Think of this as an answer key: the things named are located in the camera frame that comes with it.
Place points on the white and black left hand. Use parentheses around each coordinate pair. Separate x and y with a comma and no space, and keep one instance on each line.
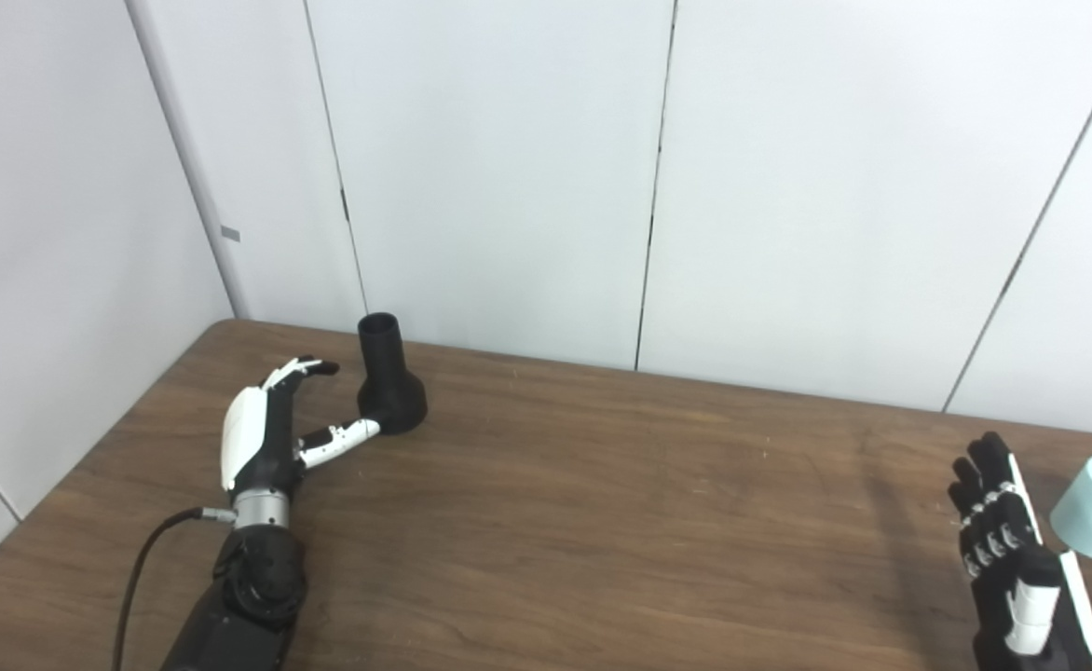
(262,447)

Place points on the white and black right hand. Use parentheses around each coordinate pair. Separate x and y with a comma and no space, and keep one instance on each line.
(1021,596)

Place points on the black funnel-shaped nozzle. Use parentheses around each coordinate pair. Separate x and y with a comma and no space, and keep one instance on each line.
(395,396)

